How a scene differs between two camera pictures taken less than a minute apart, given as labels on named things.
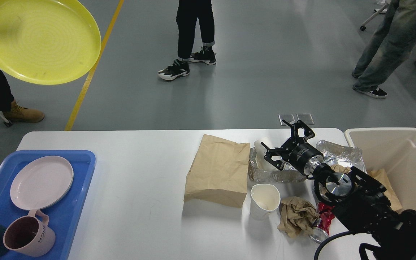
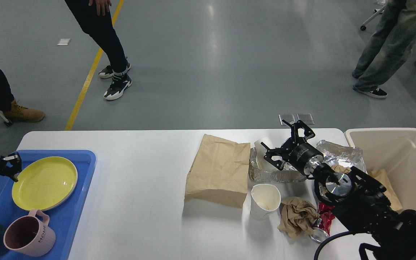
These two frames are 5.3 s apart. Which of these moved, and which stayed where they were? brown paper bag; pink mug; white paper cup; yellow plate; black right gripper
Moved: yellow plate
Stayed: white paper cup; brown paper bag; pink mug; black right gripper
